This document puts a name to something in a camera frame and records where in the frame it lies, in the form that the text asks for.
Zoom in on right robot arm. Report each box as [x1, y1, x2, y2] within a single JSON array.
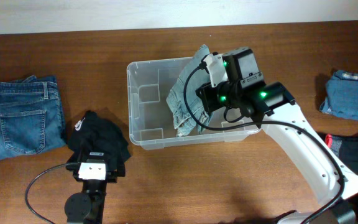
[[195, 47, 358, 223]]

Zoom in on clear plastic storage bin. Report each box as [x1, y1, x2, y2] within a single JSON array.
[[127, 57, 260, 150]]

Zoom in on light blue denim jeans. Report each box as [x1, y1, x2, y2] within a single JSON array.
[[165, 44, 213, 138]]

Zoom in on dark blue folded jeans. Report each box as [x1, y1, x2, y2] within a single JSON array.
[[0, 75, 67, 160]]

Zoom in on blue denim cloth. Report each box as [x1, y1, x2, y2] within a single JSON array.
[[319, 70, 358, 121]]

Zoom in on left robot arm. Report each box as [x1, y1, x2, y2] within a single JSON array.
[[64, 152, 117, 224]]

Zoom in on black Nike garment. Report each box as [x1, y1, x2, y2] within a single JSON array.
[[68, 110, 131, 177]]

